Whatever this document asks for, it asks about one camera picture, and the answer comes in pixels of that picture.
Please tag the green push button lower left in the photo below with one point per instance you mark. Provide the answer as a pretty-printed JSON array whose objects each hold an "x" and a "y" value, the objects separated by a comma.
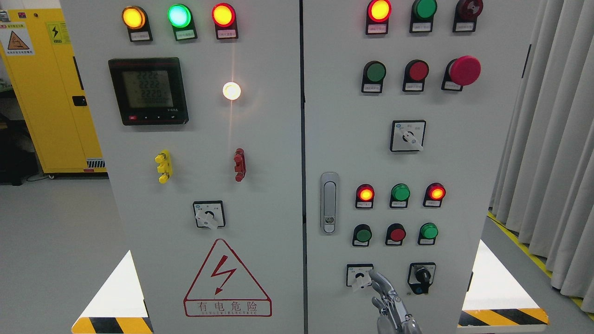
[{"x": 362, "y": 235}]

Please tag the green indicator middle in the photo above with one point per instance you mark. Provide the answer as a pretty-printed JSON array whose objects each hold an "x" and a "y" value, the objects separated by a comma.
[{"x": 400, "y": 196}]

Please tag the grey robotic right hand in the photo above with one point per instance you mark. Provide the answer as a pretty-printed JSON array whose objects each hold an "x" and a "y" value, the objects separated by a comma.
[{"x": 394, "y": 317}]

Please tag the red lit top indicator right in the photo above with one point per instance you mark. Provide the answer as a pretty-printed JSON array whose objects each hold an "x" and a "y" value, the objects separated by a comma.
[{"x": 377, "y": 17}]

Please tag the red push button upper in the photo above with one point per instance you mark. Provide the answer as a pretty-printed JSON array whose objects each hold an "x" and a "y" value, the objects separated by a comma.
[{"x": 414, "y": 76}]

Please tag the yellow indicator light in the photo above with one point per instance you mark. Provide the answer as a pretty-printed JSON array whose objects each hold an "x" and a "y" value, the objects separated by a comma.
[{"x": 137, "y": 24}]

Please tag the silver door handle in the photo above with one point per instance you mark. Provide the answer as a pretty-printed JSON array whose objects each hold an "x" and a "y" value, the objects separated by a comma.
[{"x": 328, "y": 201}]

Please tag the red terminal connector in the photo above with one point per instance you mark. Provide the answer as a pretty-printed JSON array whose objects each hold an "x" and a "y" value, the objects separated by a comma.
[{"x": 240, "y": 165}]

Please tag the green push button lower right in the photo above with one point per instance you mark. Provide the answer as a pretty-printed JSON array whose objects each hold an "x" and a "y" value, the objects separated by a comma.
[{"x": 428, "y": 234}]

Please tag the red lightning warning sticker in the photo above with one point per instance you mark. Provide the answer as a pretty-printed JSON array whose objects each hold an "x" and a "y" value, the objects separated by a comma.
[{"x": 224, "y": 287}]

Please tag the green lit indicator light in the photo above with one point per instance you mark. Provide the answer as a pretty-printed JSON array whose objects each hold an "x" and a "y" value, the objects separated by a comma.
[{"x": 182, "y": 22}]

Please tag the yellow safety cabinet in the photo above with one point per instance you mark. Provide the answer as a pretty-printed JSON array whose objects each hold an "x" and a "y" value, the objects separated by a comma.
[{"x": 41, "y": 64}]

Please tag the lower white rotary switch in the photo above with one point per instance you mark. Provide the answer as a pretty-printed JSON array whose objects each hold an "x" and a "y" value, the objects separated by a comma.
[{"x": 357, "y": 276}]

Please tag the grey left cabinet door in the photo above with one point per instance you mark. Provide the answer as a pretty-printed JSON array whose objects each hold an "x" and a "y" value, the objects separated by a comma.
[{"x": 264, "y": 215}]

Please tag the green push button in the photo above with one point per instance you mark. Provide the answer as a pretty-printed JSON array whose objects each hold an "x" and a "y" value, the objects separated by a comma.
[
  {"x": 362, "y": 235},
  {"x": 428, "y": 234},
  {"x": 373, "y": 76}
]

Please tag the upper right rotary switch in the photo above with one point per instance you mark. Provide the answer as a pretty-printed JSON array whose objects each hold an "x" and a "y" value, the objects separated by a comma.
[{"x": 407, "y": 136}]

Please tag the red push button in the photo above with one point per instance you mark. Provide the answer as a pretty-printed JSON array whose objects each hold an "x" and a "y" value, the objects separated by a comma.
[
  {"x": 395, "y": 235},
  {"x": 414, "y": 76}
]

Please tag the red emergency stop button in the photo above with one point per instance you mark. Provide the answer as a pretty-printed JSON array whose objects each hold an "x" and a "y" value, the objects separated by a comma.
[{"x": 461, "y": 71}]

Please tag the yellow terminal connector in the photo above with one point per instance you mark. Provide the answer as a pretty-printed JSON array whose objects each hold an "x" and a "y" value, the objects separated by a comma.
[{"x": 163, "y": 160}]

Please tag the white lit indicator light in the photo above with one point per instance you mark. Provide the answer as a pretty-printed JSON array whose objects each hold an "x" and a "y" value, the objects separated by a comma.
[{"x": 231, "y": 91}]

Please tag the green top indicator light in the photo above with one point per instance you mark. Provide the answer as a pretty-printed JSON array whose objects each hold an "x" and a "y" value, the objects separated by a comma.
[{"x": 421, "y": 15}]

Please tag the left door rotary switch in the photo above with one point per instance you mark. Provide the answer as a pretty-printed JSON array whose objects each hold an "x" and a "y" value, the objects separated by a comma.
[{"x": 209, "y": 214}]

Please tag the black digital power meter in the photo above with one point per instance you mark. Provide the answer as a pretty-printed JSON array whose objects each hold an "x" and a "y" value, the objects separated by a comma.
[{"x": 149, "y": 91}]

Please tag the red push button lower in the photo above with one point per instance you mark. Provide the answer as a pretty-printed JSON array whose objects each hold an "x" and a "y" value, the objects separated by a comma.
[{"x": 395, "y": 235}]

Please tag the dark red buzzer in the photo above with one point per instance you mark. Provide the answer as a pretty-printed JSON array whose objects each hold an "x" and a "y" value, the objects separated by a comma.
[{"x": 466, "y": 15}]

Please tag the black key selector switch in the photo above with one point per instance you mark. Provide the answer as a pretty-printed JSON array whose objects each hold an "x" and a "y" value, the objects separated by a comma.
[{"x": 420, "y": 277}]

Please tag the grey cabinet door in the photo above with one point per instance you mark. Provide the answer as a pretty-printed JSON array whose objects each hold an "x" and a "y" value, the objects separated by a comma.
[
  {"x": 264, "y": 215},
  {"x": 348, "y": 132}
]

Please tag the grey right cabinet door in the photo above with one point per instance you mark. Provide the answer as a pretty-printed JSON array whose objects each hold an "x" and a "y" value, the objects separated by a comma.
[{"x": 348, "y": 132}]

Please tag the red lit indicator middle left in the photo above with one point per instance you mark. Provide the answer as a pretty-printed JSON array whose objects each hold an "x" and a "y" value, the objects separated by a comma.
[{"x": 364, "y": 197}]

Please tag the red lit indicator light left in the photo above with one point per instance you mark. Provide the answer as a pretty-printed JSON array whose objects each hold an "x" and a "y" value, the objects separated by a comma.
[{"x": 224, "y": 18}]

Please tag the green push button upper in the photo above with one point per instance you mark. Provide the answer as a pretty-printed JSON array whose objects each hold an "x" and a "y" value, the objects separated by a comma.
[{"x": 373, "y": 76}]

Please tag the red lit indicator middle right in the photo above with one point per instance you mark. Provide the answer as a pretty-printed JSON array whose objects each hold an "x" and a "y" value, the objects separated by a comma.
[{"x": 434, "y": 195}]

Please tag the grey curtain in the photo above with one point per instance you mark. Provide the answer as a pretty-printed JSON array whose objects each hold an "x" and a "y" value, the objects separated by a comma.
[{"x": 544, "y": 190}]

